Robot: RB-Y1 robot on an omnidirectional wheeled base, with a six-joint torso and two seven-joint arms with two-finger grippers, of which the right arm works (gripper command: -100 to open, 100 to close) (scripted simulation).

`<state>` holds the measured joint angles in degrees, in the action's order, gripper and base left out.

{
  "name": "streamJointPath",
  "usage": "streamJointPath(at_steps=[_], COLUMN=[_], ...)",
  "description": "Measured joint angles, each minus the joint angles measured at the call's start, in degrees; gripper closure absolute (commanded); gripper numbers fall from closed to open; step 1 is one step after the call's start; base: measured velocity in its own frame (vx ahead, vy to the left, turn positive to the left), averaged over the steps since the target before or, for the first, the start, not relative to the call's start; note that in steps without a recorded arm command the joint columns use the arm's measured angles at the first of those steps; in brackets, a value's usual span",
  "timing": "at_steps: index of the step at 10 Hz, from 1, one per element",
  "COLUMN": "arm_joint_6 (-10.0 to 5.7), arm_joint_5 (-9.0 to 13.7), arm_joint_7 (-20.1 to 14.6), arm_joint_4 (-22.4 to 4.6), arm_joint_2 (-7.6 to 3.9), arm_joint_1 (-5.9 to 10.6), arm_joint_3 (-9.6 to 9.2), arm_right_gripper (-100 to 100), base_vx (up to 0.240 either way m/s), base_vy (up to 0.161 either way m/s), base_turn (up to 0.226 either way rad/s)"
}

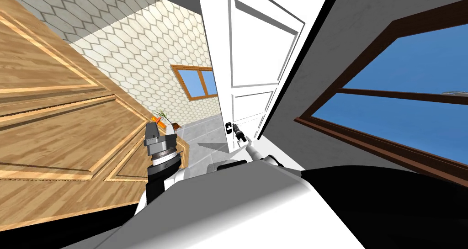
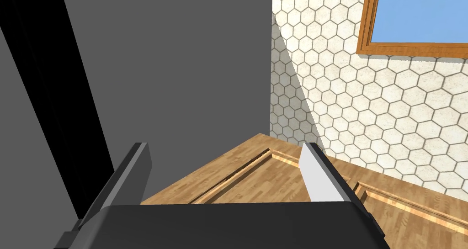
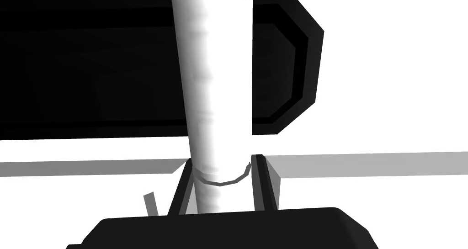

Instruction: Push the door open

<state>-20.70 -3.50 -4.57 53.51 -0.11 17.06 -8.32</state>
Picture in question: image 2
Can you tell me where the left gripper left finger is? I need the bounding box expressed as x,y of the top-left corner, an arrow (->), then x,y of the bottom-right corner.
78,142 -> 152,229

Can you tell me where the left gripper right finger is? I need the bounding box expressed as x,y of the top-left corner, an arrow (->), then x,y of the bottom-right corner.
298,142 -> 366,215

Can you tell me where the wooden cupboard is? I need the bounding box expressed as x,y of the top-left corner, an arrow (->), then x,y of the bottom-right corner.
140,132 -> 468,249

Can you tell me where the grey fridge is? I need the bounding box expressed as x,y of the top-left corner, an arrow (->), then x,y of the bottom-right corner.
0,0 -> 273,249

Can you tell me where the wooden framed window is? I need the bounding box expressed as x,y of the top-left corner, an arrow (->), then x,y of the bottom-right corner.
356,0 -> 468,59

